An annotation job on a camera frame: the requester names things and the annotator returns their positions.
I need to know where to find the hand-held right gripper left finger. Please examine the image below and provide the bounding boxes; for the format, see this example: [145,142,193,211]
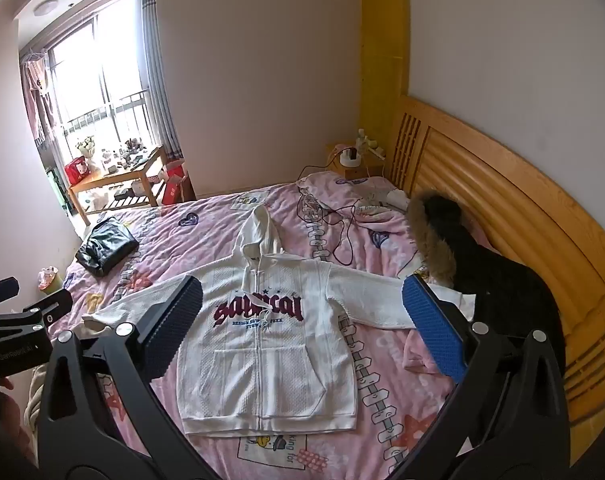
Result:
[37,275,204,467]

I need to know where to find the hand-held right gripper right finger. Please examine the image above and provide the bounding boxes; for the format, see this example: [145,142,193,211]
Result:
[389,274,570,480]

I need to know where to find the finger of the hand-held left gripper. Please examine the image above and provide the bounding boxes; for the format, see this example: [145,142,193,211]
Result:
[23,290,74,332]
[0,277,21,307]

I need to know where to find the white zip hoodie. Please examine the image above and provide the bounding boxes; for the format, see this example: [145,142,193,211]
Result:
[81,203,478,438]

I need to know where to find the hanging pink clothes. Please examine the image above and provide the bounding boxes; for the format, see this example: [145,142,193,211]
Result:
[22,52,58,146]

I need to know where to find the person's left hand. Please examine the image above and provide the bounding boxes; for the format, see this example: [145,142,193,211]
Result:
[0,377,26,443]

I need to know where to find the green trash bin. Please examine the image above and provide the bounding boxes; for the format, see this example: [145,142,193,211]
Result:
[36,266,66,295]

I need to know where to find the cream bed sheet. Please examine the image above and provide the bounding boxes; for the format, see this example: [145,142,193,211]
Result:
[20,370,53,456]

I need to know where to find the pink printed blanket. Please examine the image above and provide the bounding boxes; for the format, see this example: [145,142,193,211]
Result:
[20,170,488,480]

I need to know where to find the folded shiny black jacket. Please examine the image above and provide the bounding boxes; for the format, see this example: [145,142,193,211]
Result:
[76,217,139,277]

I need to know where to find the black coat with fur trim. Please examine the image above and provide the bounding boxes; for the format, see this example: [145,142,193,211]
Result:
[406,191,565,376]

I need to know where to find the white plastic bag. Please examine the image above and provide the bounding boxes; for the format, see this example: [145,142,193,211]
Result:
[85,187,113,213]

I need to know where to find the crumpled white cloth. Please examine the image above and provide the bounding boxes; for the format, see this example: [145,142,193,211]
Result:
[357,187,413,213]

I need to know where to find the red bag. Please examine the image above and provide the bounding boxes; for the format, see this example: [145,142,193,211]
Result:
[64,156,92,186]

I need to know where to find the low wooden table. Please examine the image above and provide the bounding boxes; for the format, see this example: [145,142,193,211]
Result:
[67,144,169,226]

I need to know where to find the wooden bed headboard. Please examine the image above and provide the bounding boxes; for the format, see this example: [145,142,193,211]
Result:
[385,94,605,466]

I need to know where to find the wooden nightstand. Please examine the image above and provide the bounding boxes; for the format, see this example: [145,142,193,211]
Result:
[325,142,385,183]

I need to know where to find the small table clutter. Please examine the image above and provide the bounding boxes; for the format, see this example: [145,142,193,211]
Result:
[100,137,156,168]

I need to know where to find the grey striped curtain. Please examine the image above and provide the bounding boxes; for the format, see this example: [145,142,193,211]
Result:
[140,0,197,201]

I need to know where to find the large window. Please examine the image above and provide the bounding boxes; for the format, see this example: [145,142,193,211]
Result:
[20,0,150,161]

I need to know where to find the black cable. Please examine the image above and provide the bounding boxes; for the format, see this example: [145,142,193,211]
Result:
[296,164,383,267]

